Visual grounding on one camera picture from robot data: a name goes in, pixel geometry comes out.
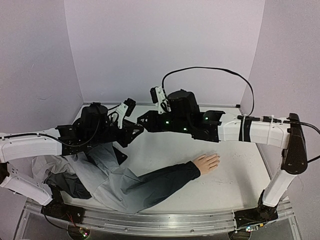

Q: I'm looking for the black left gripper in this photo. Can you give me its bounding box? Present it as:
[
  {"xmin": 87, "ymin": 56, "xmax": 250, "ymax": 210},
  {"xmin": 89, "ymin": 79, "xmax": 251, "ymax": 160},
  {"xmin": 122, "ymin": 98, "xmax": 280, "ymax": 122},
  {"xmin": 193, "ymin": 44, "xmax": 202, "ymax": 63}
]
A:
[{"xmin": 88, "ymin": 119, "xmax": 145, "ymax": 149}]

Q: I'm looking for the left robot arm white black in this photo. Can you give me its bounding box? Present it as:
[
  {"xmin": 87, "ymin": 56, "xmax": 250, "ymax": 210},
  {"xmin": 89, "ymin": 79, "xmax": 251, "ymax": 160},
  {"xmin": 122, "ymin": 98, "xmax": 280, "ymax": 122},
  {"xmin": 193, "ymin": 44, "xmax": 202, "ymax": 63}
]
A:
[{"xmin": 0, "ymin": 99, "xmax": 144, "ymax": 219}]

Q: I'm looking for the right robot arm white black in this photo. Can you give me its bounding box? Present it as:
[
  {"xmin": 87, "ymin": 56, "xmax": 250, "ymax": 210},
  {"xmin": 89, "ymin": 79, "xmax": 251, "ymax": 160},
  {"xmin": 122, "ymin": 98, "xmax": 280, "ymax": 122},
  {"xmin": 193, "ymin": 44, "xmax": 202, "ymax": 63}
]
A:
[{"xmin": 137, "ymin": 87, "xmax": 308, "ymax": 208}]

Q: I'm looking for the grey black jacket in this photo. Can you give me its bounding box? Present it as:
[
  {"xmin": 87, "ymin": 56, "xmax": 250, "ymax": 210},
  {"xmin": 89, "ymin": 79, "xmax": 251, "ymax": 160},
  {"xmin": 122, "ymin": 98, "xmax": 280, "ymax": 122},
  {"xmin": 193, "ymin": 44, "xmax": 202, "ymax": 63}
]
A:
[{"xmin": 31, "ymin": 143, "xmax": 201, "ymax": 214}]

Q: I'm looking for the mannequin hand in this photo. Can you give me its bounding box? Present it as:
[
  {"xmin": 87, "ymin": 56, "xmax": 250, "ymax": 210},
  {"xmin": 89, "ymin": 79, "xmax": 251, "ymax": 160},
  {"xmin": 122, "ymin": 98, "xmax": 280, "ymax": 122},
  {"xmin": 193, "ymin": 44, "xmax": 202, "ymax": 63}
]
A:
[{"xmin": 192, "ymin": 153, "xmax": 220, "ymax": 175}]

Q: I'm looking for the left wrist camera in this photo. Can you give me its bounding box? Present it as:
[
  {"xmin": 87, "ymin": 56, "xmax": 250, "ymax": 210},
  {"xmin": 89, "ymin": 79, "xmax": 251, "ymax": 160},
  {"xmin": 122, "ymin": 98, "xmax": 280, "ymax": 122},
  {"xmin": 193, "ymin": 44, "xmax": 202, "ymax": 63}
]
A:
[{"xmin": 116, "ymin": 98, "xmax": 136, "ymax": 129}]

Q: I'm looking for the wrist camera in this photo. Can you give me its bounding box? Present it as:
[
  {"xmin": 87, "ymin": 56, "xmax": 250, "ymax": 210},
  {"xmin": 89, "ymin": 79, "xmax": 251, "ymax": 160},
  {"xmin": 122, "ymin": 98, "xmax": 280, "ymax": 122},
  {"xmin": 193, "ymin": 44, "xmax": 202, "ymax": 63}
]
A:
[
  {"xmin": 150, "ymin": 86, "xmax": 168, "ymax": 114},
  {"xmin": 116, "ymin": 98, "xmax": 136, "ymax": 129}
]

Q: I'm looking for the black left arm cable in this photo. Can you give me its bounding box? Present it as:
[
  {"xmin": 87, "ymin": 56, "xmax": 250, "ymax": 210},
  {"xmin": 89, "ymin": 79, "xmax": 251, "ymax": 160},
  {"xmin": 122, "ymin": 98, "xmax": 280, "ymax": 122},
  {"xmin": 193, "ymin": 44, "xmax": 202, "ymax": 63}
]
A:
[{"xmin": 107, "ymin": 107, "xmax": 121, "ymax": 125}]

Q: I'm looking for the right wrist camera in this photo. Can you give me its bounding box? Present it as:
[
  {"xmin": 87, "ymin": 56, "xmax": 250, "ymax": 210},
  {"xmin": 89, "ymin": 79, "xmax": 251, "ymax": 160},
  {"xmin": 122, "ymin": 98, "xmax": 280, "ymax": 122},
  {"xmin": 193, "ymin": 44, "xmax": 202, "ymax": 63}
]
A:
[{"xmin": 150, "ymin": 86, "xmax": 168, "ymax": 114}]

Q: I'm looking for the aluminium back table rail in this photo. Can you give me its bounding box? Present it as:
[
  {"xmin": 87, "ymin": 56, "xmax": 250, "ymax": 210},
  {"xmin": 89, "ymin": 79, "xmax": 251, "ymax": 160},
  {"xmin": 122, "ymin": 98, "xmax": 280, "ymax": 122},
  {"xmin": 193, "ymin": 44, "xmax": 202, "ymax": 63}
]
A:
[{"xmin": 83, "ymin": 101, "xmax": 241, "ymax": 109}]

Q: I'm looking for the aluminium table rail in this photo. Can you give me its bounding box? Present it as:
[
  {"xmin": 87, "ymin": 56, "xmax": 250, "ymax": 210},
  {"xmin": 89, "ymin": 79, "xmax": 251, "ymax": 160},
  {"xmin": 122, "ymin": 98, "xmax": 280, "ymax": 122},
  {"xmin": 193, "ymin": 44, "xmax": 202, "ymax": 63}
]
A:
[
  {"xmin": 83, "ymin": 101, "xmax": 241, "ymax": 109},
  {"xmin": 255, "ymin": 143, "xmax": 273, "ymax": 190}
]

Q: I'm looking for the aluminium front rail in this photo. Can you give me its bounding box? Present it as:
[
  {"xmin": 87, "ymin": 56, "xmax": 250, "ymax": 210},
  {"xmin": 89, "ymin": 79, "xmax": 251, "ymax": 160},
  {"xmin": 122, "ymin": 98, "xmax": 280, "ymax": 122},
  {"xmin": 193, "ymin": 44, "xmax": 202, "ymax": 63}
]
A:
[{"xmin": 65, "ymin": 198, "xmax": 238, "ymax": 237}]

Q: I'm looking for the black right camera cable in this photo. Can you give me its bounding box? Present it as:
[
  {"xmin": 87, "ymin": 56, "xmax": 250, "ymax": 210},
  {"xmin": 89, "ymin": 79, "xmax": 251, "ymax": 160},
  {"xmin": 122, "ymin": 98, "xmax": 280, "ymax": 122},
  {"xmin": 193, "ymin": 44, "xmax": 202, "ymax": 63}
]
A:
[{"xmin": 161, "ymin": 66, "xmax": 255, "ymax": 118}]

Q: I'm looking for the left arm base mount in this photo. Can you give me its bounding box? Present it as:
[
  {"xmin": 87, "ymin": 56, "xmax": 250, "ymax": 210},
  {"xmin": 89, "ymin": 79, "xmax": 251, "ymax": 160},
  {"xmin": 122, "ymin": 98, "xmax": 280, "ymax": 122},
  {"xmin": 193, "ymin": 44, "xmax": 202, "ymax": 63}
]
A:
[{"xmin": 41, "ymin": 189, "xmax": 91, "ymax": 240}]

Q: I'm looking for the aluminium right table rail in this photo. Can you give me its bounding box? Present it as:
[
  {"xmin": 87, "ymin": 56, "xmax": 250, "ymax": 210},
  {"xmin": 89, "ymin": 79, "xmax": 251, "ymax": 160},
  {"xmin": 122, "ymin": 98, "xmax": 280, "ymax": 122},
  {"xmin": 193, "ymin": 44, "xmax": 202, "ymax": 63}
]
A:
[{"xmin": 255, "ymin": 143, "xmax": 273, "ymax": 190}]

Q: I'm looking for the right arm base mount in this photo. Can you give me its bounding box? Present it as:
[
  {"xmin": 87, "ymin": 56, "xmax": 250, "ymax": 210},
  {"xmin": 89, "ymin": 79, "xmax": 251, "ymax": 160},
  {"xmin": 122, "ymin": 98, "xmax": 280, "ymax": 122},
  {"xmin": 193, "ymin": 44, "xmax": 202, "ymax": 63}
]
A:
[{"xmin": 234, "ymin": 190, "xmax": 279, "ymax": 230}]

